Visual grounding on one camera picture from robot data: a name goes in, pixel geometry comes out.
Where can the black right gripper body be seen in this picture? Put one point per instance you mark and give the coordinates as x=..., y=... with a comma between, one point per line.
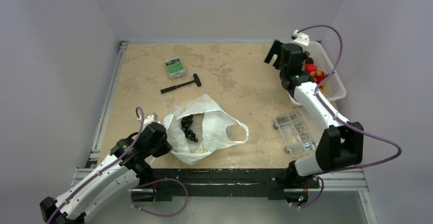
x=278, y=57

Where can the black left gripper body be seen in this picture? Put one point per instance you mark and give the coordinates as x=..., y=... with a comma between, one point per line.
x=160, y=149

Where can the red fake cherry bunch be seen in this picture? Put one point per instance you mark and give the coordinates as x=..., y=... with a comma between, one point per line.
x=318, y=76

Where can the dark fake grape bunch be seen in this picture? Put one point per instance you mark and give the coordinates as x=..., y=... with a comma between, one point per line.
x=186, y=127

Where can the white plastic shopping bag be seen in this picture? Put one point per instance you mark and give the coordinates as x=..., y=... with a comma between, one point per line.
x=212, y=129

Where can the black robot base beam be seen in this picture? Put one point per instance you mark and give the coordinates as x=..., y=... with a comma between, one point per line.
x=270, y=183

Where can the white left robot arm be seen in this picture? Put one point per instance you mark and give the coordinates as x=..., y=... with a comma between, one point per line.
x=126, y=162

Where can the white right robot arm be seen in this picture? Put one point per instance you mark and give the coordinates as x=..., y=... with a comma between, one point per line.
x=341, y=143

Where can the dark maroon fake fruit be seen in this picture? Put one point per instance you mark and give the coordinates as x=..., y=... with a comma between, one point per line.
x=309, y=60

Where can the red fake strawberry in basket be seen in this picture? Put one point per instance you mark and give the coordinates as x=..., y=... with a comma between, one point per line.
x=309, y=68

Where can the white plastic basket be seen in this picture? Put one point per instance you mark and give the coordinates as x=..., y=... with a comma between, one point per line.
x=334, y=87

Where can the green labelled screw box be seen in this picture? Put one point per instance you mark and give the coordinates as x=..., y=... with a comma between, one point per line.
x=175, y=68

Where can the black rubber mallet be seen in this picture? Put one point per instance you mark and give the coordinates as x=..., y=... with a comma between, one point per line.
x=195, y=80

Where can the clear compartment screw organizer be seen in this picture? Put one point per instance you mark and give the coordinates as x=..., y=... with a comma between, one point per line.
x=295, y=132

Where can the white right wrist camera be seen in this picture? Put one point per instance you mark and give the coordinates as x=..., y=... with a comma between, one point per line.
x=300, y=38

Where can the aluminium frame rail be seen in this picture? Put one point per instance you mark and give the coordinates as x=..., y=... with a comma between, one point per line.
x=106, y=108

